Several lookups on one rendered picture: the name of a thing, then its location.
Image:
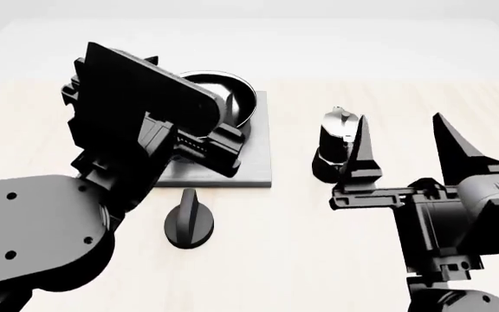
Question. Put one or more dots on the black stove knob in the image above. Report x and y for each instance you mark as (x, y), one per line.
(189, 224)

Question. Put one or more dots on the grey square stove plate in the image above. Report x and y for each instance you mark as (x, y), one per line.
(256, 156)

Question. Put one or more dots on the black left wrist camera plate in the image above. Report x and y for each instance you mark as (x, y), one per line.
(145, 87)

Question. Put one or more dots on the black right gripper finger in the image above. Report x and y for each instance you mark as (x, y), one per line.
(453, 156)
(362, 169)

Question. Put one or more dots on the black and steel moka pot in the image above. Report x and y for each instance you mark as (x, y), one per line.
(332, 146)

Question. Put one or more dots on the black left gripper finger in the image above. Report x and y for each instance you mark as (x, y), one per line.
(228, 149)

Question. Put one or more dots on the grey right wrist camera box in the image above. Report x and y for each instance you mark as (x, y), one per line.
(496, 211)

